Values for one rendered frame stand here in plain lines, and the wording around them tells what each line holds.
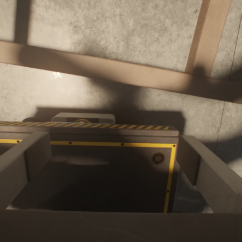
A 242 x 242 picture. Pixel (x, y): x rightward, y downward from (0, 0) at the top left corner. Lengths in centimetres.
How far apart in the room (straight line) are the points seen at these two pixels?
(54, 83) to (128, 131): 47
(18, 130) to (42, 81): 35
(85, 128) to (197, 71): 37
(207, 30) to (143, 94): 39
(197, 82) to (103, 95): 43
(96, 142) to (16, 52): 34
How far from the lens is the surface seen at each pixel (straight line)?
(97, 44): 82
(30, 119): 81
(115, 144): 53
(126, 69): 50
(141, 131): 52
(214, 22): 58
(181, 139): 16
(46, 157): 17
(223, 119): 98
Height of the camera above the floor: 80
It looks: 74 degrees down
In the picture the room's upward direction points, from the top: 178 degrees clockwise
